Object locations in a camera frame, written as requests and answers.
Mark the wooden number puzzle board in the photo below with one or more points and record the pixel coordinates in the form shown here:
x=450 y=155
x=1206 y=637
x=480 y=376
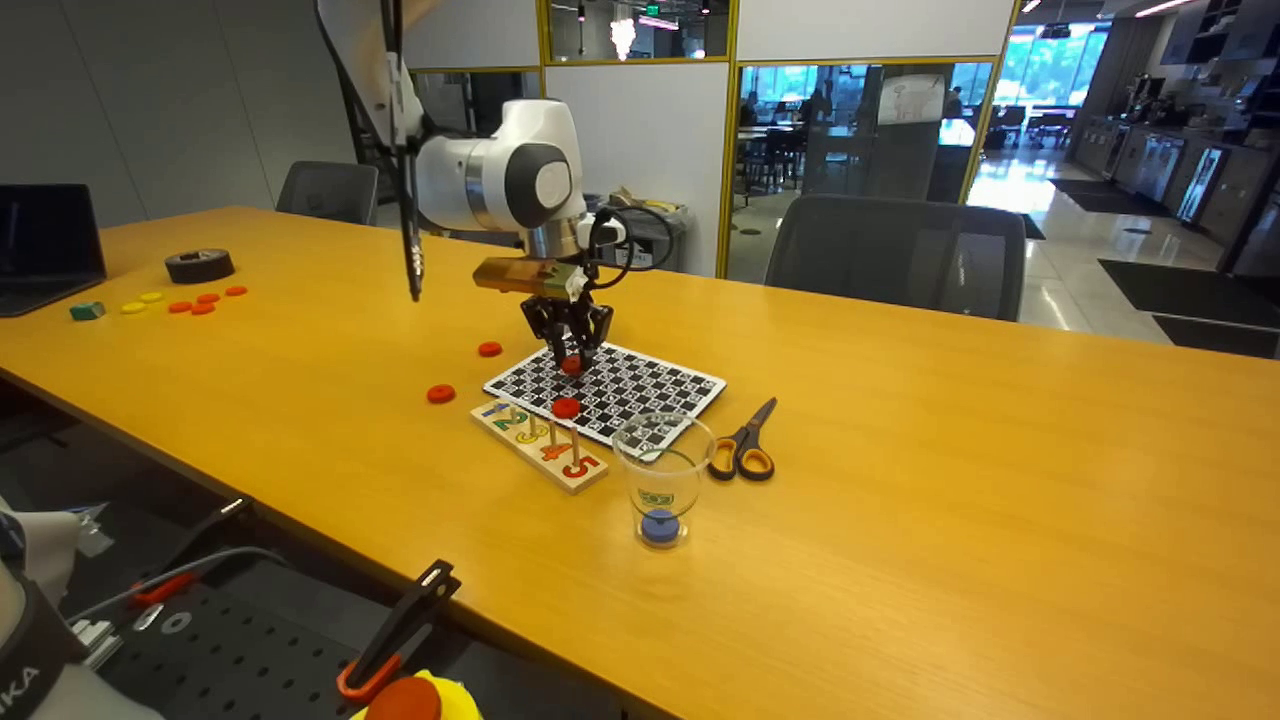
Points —
x=520 y=447

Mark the white paper sign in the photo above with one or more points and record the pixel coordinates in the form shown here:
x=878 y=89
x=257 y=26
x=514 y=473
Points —
x=913 y=98

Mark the black white checkerboard marker board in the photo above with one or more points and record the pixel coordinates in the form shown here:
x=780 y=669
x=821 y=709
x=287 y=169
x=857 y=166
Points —
x=641 y=392

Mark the large grey office chair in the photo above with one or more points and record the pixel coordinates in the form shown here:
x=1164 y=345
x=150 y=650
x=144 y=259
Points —
x=894 y=252

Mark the white partition panel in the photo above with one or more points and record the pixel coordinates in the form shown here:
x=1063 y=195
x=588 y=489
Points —
x=653 y=132

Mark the blue plastic disc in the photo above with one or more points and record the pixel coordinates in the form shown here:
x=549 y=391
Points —
x=656 y=527

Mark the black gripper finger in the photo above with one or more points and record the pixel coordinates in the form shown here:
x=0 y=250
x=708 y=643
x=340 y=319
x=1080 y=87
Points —
x=598 y=333
x=544 y=333

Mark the black tape roll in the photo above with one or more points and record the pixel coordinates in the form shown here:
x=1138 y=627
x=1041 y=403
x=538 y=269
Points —
x=203 y=267

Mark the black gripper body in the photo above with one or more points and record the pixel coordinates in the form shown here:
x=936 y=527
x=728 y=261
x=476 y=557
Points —
x=566 y=284

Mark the yellow number three piece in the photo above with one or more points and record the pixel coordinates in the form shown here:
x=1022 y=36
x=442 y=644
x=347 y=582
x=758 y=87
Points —
x=534 y=439

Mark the clear plastic cup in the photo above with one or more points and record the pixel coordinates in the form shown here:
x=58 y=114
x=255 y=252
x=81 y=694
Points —
x=641 y=452

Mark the black orange bar clamp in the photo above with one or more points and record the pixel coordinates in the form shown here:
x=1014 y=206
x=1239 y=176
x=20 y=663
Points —
x=162 y=589
x=400 y=627

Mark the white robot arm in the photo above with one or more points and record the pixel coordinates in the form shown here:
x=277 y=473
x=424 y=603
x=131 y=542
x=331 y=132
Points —
x=492 y=181

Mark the small green block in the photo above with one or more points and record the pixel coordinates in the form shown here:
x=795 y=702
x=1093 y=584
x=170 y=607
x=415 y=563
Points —
x=86 y=310

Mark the orange number four piece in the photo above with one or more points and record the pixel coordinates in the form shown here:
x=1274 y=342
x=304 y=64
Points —
x=558 y=452

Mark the grey storage bin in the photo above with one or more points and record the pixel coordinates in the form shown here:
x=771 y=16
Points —
x=653 y=233

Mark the small yellow token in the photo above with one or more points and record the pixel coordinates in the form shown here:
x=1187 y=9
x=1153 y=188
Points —
x=132 y=304

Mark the brown wrist camera box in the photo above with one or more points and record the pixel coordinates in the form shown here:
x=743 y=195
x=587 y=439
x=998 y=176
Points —
x=507 y=277

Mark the red number five piece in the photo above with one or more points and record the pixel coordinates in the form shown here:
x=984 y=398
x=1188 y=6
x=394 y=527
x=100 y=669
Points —
x=580 y=464

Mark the orange plastic disc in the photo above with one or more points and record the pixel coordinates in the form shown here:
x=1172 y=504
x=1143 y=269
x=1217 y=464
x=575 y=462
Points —
x=489 y=350
x=442 y=392
x=566 y=406
x=575 y=360

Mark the green number two piece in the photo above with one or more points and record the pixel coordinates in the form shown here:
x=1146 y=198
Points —
x=514 y=424

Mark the black perforated breadboard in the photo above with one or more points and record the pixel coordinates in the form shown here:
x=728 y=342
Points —
x=255 y=652

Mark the yellow emergency stop button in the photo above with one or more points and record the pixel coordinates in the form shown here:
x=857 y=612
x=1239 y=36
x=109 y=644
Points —
x=420 y=698

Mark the small orange token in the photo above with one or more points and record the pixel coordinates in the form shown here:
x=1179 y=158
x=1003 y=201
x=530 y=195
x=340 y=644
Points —
x=237 y=288
x=203 y=304
x=177 y=310

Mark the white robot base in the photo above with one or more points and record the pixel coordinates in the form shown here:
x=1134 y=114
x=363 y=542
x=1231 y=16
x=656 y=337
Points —
x=25 y=664

